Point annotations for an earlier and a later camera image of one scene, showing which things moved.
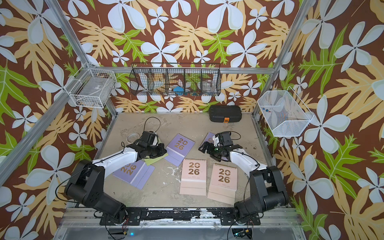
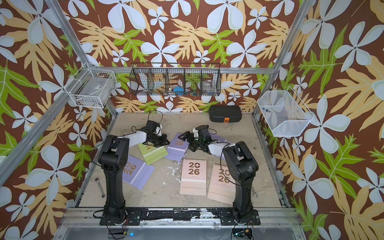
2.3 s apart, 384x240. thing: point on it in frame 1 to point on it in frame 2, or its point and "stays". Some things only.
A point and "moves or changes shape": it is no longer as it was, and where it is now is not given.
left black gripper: (162, 152) to (164, 142)
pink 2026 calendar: (193, 177) stays
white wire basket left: (92, 88) stays
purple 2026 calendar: (136, 173) stays
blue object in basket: (179, 90) stays
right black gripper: (210, 151) to (192, 136)
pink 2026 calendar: (223, 184) stays
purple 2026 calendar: (178, 148) moves or changes shape
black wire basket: (173, 79) stays
